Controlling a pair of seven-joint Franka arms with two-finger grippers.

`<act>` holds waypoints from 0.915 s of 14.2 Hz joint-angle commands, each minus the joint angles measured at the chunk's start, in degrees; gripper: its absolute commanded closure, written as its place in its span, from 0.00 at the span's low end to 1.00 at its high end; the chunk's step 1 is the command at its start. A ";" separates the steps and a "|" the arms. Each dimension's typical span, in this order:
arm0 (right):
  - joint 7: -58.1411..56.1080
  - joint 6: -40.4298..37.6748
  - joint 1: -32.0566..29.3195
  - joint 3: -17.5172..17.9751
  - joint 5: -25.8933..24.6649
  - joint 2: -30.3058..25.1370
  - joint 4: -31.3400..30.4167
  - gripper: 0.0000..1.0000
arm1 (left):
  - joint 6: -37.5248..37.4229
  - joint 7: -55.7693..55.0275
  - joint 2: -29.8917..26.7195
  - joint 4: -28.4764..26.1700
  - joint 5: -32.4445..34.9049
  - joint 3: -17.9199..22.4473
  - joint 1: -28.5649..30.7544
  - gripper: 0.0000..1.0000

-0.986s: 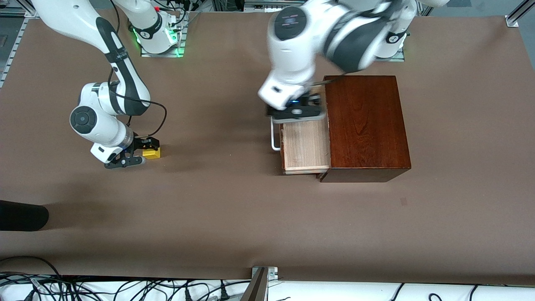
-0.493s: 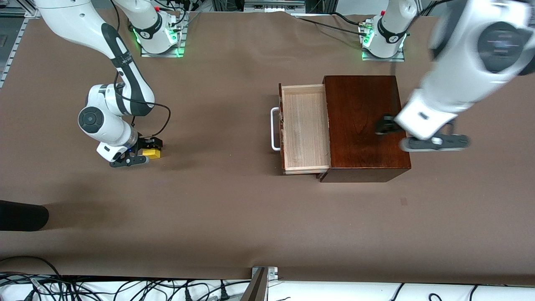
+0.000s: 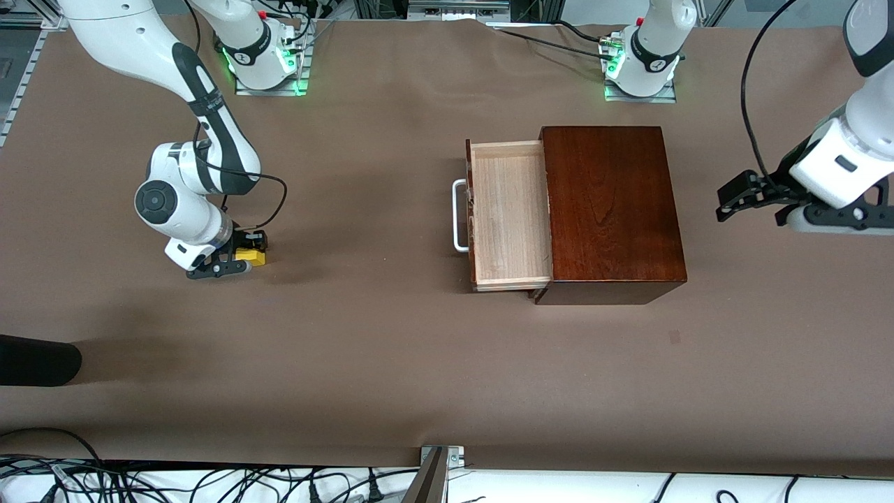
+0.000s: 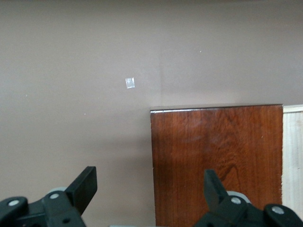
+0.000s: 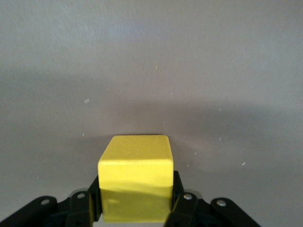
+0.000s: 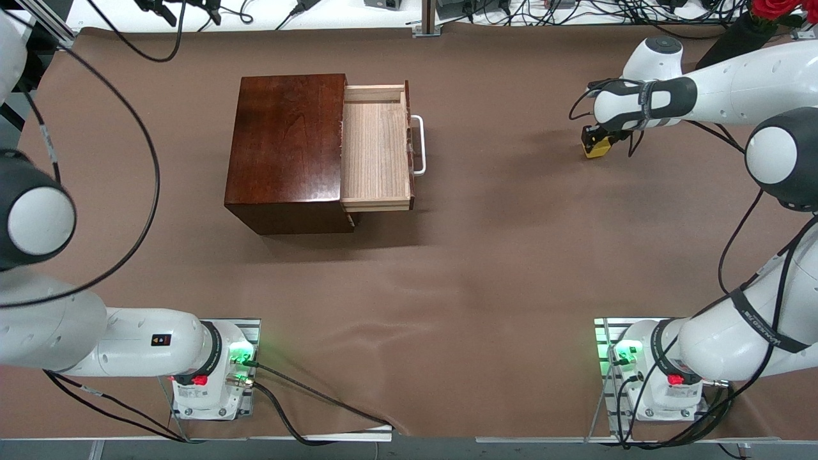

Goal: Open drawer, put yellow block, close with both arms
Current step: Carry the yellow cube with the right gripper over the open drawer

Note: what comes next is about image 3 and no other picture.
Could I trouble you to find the wooden drawer with white handle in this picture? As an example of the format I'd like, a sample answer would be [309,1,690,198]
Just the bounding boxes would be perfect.
[452,138,554,293]

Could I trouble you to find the dark brown wooden cabinet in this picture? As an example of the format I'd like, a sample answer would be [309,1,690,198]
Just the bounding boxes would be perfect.
[534,126,689,306]

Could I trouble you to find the brown paper table cover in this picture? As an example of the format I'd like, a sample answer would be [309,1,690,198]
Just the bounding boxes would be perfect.
[0,17,894,479]

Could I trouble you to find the black cylindrical object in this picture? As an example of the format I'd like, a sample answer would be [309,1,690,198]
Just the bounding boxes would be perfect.
[0,334,82,387]

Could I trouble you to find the silver equipment box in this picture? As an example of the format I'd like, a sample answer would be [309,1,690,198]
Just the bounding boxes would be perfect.
[409,0,511,20]

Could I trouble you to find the black cable with metal plug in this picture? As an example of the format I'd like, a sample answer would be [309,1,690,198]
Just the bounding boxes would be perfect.
[192,122,288,235]

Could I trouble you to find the grey frame strut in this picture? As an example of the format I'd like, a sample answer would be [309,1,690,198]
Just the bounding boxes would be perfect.
[701,0,735,29]

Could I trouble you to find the black arcing cable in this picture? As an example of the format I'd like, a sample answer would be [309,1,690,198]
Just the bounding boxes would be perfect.
[0,428,105,490]

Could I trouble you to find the bundled black cables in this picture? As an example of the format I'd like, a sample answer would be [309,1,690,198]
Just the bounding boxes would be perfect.
[269,0,336,50]

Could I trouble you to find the tangled black cables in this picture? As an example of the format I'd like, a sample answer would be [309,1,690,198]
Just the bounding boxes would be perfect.
[0,458,420,503]

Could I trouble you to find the black cable on table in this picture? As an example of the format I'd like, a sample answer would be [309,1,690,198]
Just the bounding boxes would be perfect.
[497,28,615,60]
[541,20,615,46]

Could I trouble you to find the aluminium frame rail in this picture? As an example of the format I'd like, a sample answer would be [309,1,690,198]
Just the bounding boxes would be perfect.
[0,20,48,149]

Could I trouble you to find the silver metal bracket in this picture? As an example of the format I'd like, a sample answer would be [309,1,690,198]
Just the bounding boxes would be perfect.
[419,446,465,469]

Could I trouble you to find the dark aluminium profile post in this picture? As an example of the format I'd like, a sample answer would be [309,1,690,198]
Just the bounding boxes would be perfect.
[402,447,448,503]

